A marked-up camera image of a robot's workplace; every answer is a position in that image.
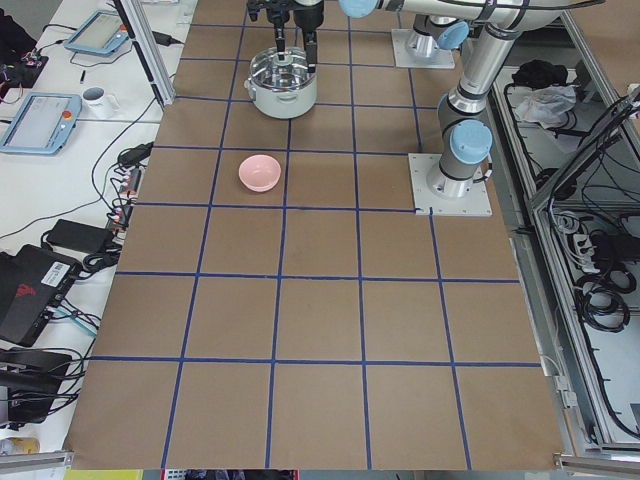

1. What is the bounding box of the glass pot lid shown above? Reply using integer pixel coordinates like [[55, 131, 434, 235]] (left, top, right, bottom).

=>
[[249, 46, 315, 92]]

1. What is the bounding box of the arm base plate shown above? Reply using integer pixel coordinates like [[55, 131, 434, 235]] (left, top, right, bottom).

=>
[[391, 29, 455, 70], [408, 153, 492, 217]]

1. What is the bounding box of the pink bowl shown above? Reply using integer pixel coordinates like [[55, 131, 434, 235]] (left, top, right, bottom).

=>
[[238, 154, 281, 193]]

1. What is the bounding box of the black laptop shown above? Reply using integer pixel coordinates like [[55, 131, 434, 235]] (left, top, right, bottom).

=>
[[1, 244, 81, 347]]

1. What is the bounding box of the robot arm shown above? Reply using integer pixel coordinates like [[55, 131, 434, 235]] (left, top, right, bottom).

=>
[[339, 0, 597, 119], [246, 0, 303, 61]]

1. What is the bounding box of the teach pendant far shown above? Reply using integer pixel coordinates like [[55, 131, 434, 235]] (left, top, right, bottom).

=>
[[64, 10, 129, 56]]

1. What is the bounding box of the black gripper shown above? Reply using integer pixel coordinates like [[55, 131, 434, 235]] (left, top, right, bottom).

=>
[[246, 0, 294, 61], [293, 0, 324, 74]]

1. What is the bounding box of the black power adapter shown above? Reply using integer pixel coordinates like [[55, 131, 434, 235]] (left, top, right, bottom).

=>
[[44, 219, 114, 254]]

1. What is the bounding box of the aluminium frame post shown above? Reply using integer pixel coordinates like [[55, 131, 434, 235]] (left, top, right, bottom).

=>
[[114, 0, 176, 109]]

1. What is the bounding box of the teach pendant near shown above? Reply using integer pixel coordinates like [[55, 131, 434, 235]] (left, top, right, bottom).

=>
[[1, 92, 82, 155]]

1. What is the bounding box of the white mug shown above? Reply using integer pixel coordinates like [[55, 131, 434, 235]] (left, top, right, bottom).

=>
[[82, 86, 120, 120]]

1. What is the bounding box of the teach pendant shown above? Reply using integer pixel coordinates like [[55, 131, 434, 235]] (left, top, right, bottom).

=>
[[1, 92, 82, 155], [64, 10, 129, 56]]

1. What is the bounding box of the pale green electric pot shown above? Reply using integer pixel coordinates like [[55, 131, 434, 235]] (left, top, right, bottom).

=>
[[244, 73, 317, 119]]

